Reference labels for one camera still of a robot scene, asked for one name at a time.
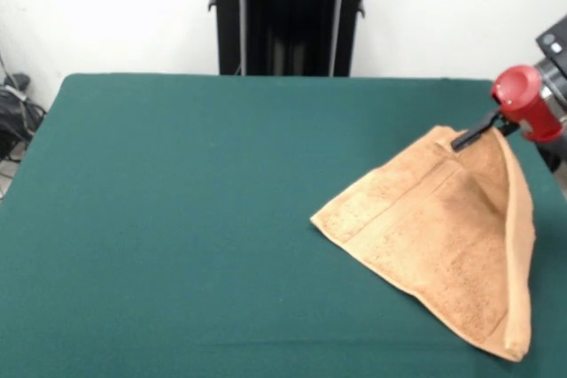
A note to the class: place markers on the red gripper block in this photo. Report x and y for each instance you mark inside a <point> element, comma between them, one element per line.
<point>527,103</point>

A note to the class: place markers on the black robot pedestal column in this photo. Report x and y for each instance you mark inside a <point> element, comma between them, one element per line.
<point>288,19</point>

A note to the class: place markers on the tan terry towel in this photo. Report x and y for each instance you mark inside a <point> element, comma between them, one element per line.
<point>443,236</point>

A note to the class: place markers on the dark green table cloth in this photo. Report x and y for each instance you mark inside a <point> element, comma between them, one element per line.
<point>177,218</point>

